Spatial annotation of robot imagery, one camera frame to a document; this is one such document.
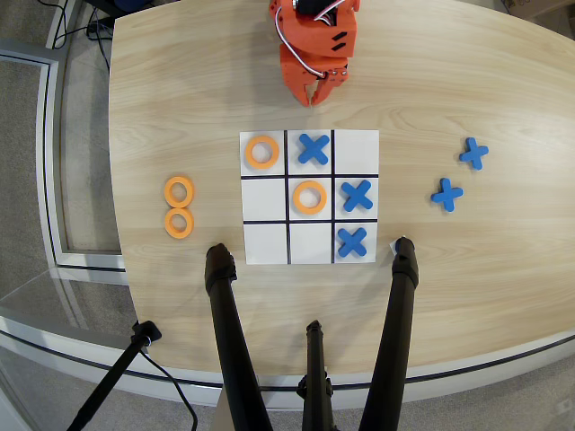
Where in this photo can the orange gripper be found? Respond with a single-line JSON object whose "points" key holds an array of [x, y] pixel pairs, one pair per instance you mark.
{"points": [[300, 72]]}

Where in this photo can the blue foam cross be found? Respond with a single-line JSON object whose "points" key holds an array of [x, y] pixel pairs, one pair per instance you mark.
{"points": [[352, 242], [314, 149], [357, 196], [473, 154], [447, 195]]}

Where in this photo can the white tic-tac-toe board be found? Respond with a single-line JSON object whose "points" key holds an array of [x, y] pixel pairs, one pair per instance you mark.
{"points": [[359, 148]]}

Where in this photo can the white paper tag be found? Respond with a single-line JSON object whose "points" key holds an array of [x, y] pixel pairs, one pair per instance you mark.
{"points": [[392, 247]]}

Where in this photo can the dark furniture leg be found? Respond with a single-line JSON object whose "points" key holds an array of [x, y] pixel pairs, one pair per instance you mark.
{"points": [[108, 5]]}

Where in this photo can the black power plug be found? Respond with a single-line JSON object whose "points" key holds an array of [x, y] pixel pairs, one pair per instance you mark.
{"points": [[96, 30]]}

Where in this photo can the short black tripod leg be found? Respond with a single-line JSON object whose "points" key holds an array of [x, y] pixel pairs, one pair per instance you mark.
{"points": [[315, 359]]}

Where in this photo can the thin black stand pole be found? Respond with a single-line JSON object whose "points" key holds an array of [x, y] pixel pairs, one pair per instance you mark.
{"points": [[112, 377]]}

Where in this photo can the grey metal floor frame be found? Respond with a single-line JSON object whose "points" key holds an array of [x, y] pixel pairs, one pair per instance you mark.
{"points": [[49, 134]]}

